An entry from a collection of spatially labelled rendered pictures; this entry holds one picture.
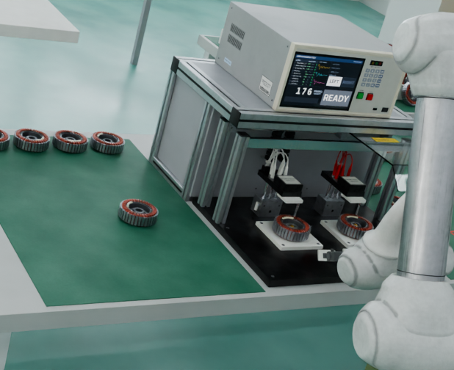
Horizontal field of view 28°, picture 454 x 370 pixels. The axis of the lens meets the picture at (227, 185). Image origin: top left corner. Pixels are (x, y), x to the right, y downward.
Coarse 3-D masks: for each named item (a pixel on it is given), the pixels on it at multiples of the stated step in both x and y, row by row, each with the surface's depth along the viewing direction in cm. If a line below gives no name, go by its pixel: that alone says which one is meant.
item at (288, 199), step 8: (264, 176) 277; (280, 176) 273; (288, 176) 275; (272, 184) 274; (280, 184) 271; (288, 184) 269; (296, 184) 271; (264, 192) 279; (272, 192) 281; (280, 192) 271; (288, 192) 270; (296, 192) 272; (288, 200) 269; (296, 200) 270
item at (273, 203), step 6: (258, 198) 280; (264, 198) 280; (270, 198) 281; (276, 198) 282; (252, 204) 283; (264, 204) 279; (270, 204) 280; (276, 204) 281; (252, 210) 283; (258, 210) 280; (264, 210) 280; (270, 210) 281; (276, 210) 282; (258, 216) 280; (264, 216) 281; (270, 216) 282
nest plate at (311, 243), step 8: (256, 224) 274; (264, 224) 274; (272, 224) 275; (264, 232) 270; (272, 232) 270; (272, 240) 267; (280, 240) 266; (288, 240) 268; (312, 240) 272; (280, 248) 263; (288, 248) 264; (296, 248) 266; (304, 248) 267; (312, 248) 269; (320, 248) 271
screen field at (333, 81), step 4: (332, 76) 268; (336, 76) 269; (328, 80) 268; (332, 80) 269; (336, 80) 270; (340, 80) 271; (344, 80) 271; (348, 80) 272; (352, 80) 273; (328, 84) 269; (332, 84) 270; (336, 84) 271; (340, 84) 271; (344, 84) 272; (348, 84) 273; (352, 84) 274
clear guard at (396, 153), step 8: (360, 136) 280; (368, 136) 282; (376, 136) 284; (384, 136) 286; (392, 136) 288; (400, 136) 290; (408, 136) 292; (368, 144) 275; (376, 144) 277; (384, 144) 279; (392, 144) 281; (400, 144) 283; (408, 144) 285; (376, 152) 271; (384, 152) 272; (392, 152) 274; (400, 152) 276; (408, 152) 278; (392, 160) 268; (400, 160) 269; (408, 160) 271; (392, 168) 265; (400, 168) 266; (400, 176) 265; (400, 184) 264
